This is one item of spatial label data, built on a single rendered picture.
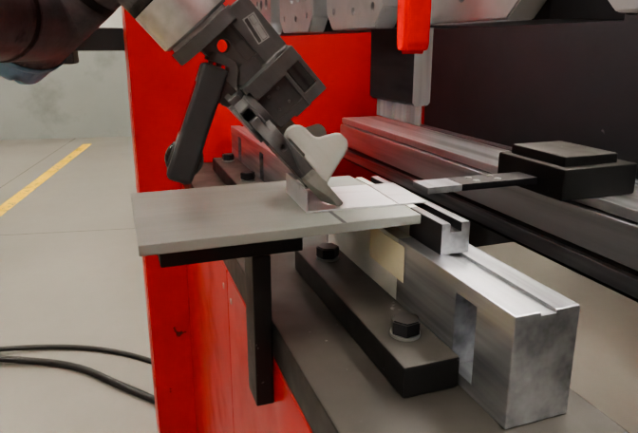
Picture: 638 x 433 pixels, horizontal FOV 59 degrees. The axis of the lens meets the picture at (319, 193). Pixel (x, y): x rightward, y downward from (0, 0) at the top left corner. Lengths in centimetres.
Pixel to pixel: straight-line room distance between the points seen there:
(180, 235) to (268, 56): 18
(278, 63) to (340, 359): 28
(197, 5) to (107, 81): 723
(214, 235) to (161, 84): 94
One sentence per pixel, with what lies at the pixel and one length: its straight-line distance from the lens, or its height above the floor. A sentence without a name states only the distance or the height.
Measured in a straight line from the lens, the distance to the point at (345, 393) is 51.
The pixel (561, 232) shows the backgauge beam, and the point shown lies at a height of 93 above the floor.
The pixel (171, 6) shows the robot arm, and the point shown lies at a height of 119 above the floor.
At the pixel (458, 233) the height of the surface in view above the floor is 99.
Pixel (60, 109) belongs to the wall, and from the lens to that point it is 790.
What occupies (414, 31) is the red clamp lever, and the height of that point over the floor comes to 117.
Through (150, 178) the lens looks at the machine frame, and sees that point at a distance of 144.
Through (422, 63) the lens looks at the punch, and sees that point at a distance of 58.
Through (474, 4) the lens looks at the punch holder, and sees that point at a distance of 43.
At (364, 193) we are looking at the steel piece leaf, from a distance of 62.
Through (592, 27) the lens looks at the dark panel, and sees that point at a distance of 112.
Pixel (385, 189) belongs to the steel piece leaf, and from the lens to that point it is 64.
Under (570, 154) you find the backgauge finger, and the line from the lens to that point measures 73.
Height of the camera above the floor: 116
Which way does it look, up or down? 15 degrees down
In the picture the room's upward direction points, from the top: straight up
